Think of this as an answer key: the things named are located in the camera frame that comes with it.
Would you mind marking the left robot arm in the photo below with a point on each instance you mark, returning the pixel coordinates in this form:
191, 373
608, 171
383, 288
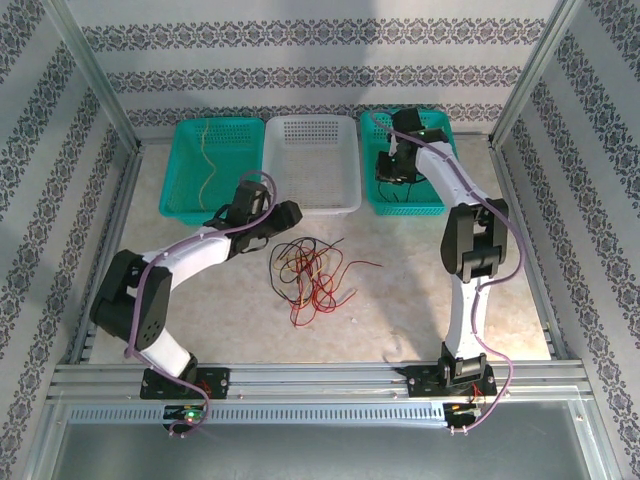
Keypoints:
190, 255

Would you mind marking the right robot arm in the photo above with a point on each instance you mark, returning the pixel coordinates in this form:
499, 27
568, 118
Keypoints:
470, 320

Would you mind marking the teal plastic basket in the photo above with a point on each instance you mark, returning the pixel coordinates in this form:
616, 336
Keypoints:
225, 150
395, 210

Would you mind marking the white plastic basket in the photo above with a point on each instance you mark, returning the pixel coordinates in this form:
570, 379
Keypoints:
310, 165

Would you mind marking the small circuit board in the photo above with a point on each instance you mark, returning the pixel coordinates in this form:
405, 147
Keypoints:
187, 415
460, 409

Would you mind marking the grey metal sheet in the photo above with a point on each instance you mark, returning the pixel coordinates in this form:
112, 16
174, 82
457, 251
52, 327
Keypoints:
320, 455

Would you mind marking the aluminium side rail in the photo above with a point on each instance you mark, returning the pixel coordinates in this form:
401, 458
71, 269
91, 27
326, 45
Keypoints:
544, 310
122, 200

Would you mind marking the aluminium frame post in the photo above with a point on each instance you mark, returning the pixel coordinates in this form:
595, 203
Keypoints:
535, 70
95, 70

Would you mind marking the long aluminium base rail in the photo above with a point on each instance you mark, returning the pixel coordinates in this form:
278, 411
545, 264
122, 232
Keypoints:
320, 375

